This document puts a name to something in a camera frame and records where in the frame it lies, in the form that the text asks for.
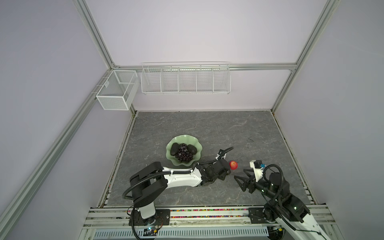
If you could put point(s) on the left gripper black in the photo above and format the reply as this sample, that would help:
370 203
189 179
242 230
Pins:
223 177

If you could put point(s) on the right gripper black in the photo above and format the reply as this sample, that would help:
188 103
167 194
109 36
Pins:
247 181

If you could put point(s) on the red apple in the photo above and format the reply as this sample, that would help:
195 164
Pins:
233 165

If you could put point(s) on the dark purple grape bunch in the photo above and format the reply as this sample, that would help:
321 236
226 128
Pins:
183 155

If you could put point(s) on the dark avocado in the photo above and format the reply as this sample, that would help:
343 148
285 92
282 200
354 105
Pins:
192 149
174 149

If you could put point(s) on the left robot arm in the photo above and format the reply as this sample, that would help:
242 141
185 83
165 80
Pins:
149 183

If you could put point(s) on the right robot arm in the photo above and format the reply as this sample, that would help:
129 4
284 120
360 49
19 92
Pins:
282 208

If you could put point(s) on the light green wavy bowl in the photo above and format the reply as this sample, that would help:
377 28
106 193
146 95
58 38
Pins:
188 140

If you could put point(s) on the colourful bead strip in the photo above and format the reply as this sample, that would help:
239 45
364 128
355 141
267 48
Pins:
209 213

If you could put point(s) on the white mesh box basket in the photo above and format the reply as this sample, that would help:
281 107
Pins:
118 91

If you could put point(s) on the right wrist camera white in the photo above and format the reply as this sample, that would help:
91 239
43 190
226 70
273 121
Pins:
258 169

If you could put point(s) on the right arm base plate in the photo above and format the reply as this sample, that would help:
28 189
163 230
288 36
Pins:
259 215

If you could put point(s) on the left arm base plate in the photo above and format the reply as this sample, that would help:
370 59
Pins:
161 217

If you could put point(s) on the white slotted cable duct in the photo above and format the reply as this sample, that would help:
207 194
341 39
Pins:
183 233

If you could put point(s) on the white wire wall rack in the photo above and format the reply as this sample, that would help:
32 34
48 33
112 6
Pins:
186 78

